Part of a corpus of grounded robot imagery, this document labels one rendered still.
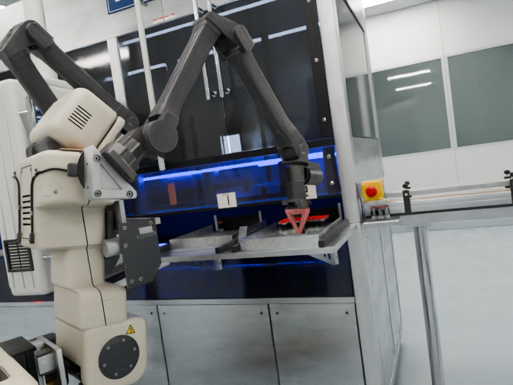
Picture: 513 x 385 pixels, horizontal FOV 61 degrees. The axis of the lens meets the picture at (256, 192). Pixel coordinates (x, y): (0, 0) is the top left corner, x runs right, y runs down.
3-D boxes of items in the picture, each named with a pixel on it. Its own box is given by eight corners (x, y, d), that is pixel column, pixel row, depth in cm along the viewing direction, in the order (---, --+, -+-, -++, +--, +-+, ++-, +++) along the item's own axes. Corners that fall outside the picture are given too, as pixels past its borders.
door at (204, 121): (138, 167, 198) (118, 37, 195) (230, 153, 181) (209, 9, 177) (137, 167, 198) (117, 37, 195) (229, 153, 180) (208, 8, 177)
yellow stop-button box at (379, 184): (366, 199, 167) (363, 180, 166) (385, 197, 164) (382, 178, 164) (362, 202, 160) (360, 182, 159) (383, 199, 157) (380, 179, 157)
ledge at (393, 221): (368, 221, 175) (367, 217, 174) (401, 219, 170) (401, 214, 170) (362, 228, 162) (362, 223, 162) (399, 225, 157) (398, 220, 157)
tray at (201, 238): (213, 232, 195) (211, 224, 194) (266, 228, 185) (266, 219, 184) (170, 249, 163) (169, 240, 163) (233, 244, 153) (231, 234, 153)
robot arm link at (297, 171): (281, 165, 135) (294, 161, 131) (297, 166, 140) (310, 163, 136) (282, 187, 134) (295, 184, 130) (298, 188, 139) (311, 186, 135)
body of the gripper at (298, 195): (311, 207, 137) (310, 183, 138) (302, 205, 128) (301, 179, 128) (291, 208, 139) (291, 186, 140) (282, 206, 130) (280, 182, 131)
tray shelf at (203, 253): (204, 237, 197) (203, 233, 196) (360, 224, 170) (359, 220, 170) (137, 263, 152) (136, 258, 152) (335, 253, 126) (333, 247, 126)
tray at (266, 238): (276, 231, 171) (275, 222, 171) (342, 226, 161) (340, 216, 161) (240, 250, 140) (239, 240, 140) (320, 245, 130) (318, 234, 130)
